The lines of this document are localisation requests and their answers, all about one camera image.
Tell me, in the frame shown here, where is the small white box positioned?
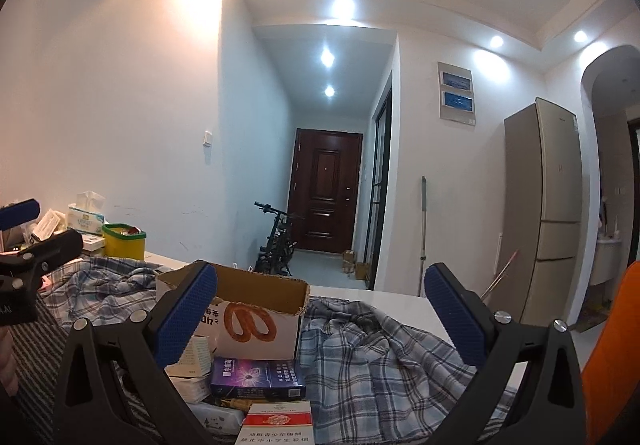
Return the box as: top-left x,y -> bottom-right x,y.
165,335 -> 212,378

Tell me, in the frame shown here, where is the dark blue cigarette carton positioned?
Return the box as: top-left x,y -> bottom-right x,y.
210,357 -> 306,402

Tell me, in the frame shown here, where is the red white cigarette carton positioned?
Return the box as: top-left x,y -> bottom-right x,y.
235,401 -> 314,445

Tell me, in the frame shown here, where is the person's left hand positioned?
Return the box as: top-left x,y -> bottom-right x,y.
0,327 -> 18,396

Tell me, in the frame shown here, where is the flat white boxes stack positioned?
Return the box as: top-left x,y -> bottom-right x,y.
32,209 -> 105,252

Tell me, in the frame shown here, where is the tissue box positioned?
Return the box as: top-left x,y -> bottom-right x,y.
66,191 -> 105,235

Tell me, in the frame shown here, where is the orange chair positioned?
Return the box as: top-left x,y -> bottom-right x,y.
582,263 -> 640,444

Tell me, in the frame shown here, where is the yellow bin with green rim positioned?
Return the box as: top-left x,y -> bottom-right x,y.
102,223 -> 146,261

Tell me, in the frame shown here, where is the gold refrigerator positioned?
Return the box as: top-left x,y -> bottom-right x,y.
489,98 -> 582,326

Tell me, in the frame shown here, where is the broom with red stick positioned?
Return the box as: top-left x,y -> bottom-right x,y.
480,250 -> 520,301

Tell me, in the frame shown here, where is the cardboard box with pretzel print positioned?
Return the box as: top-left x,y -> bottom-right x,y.
155,262 -> 312,362

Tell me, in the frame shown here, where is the blue plaid cloth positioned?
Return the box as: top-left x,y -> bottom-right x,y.
42,257 -> 476,444

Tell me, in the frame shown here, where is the black bicycle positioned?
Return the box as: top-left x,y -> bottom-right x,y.
254,202 -> 299,277

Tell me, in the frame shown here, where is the dark red entrance door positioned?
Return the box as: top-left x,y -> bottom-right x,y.
288,129 -> 363,254

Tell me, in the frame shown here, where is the black framed glass door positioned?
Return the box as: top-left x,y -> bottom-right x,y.
366,90 -> 393,290

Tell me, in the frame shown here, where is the wall light switch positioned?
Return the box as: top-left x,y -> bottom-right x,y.
203,130 -> 213,147

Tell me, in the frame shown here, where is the mop with grey handle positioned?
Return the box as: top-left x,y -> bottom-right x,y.
418,176 -> 427,297

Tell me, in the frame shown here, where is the electrical panel on wall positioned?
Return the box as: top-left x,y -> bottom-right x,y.
437,62 -> 476,127

